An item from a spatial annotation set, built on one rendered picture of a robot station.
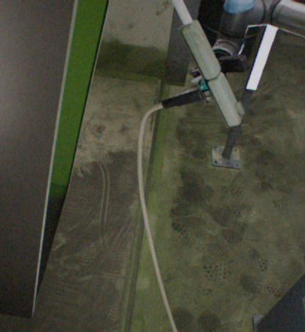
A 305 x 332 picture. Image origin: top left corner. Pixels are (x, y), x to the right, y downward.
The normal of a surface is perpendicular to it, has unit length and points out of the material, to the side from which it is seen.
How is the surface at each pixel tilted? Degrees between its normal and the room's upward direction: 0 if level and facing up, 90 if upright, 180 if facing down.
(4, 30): 90
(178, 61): 90
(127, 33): 90
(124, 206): 0
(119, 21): 90
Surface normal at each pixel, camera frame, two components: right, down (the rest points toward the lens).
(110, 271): 0.09, -0.67
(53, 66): -0.07, 0.73
